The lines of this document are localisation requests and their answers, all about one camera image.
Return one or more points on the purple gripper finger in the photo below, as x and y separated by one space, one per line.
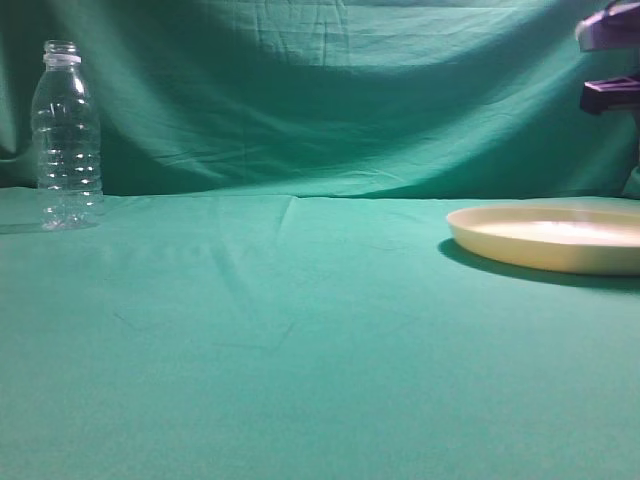
615 26
600 96

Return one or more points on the cream plastic plate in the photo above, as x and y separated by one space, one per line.
563 239

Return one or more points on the green cloth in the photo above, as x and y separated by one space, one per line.
271 290

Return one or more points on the clear plastic bottle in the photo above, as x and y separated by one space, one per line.
66 137

